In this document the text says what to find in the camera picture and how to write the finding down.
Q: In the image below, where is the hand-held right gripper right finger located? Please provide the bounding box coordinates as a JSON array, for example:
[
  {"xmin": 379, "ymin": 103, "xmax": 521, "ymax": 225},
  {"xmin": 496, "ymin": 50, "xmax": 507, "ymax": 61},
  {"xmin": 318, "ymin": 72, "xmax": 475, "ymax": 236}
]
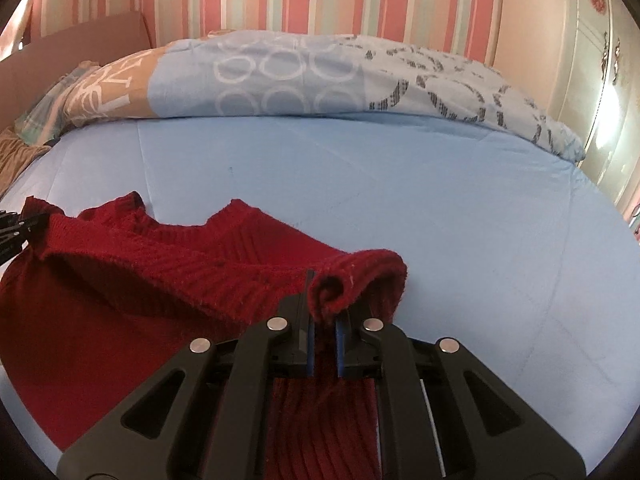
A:
[{"xmin": 334, "ymin": 312, "xmax": 587, "ymax": 480}]

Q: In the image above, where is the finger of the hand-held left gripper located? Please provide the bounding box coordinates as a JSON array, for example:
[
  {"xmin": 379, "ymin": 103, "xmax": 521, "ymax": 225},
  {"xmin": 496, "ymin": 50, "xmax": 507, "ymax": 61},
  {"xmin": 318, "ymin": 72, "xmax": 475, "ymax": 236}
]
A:
[{"xmin": 0, "ymin": 208, "xmax": 51, "ymax": 253}]

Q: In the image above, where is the red knitted sweater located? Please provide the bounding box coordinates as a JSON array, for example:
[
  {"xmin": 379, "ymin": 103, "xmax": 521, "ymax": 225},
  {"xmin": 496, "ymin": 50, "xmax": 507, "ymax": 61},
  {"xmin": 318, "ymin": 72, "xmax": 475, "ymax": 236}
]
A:
[{"xmin": 0, "ymin": 191, "xmax": 408, "ymax": 480}]

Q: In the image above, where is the blue and tan printed duvet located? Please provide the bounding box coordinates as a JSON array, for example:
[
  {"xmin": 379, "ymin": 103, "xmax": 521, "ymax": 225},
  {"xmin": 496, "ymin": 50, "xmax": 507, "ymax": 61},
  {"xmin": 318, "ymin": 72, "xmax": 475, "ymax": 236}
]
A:
[{"xmin": 60, "ymin": 30, "xmax": 587, "ymax": 163}]

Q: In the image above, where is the pink padded headboard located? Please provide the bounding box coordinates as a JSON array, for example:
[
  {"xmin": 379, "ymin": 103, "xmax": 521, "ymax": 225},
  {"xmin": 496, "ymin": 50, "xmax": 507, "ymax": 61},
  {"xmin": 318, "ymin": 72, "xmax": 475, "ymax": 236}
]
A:
[{"xmin": 0, "ymin": 10, "xmax": 153, "ymax": 128}]

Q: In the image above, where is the brown pillow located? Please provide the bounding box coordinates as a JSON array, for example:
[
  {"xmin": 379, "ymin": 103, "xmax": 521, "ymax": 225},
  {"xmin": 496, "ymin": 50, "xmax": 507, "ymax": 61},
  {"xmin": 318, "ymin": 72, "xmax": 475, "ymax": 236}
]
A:
[{"xmin": 0, "ymin": 127, "xmax": 53, "ymax": 198}]

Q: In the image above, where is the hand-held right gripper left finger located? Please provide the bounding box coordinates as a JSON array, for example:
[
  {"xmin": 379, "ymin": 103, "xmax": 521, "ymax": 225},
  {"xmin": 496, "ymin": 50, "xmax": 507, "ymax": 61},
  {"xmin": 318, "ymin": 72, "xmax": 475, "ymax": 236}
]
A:
[{"xmin": 56, "ymin": 269, "xmax": 317, "ymax": 480}]

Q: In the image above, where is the light blue quilted bed sheet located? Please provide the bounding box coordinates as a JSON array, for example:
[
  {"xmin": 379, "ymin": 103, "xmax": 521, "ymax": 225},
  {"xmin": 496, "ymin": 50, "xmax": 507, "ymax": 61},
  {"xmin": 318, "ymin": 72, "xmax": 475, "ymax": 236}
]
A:
[{"xmin": 0, "ymin": 112, "xmax": 640, "ymax": 480}]

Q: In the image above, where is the white wardrobe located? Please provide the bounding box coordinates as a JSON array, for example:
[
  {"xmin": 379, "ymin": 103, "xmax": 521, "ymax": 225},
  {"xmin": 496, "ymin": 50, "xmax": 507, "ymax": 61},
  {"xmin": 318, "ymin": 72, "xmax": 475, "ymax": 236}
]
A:
[{"xmin": 492, "ymin": 0, "xmax": 640, "ymax": 221}]

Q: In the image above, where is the pink patterned object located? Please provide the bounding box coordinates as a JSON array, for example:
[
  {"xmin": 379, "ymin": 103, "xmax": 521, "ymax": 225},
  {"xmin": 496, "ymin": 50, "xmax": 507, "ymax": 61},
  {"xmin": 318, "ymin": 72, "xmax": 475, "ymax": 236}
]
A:
[{"xmin": 622, "ymin": 200, "xmax": 640, "ymax": 246}]

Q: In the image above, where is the pastel checked pillow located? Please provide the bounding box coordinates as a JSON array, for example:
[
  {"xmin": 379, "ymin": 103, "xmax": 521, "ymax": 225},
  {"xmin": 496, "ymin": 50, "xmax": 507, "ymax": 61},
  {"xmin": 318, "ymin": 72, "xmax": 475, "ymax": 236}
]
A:
[{"xmin": 14, "ymin": 60, "xmax": 101, "ymax": 143}]

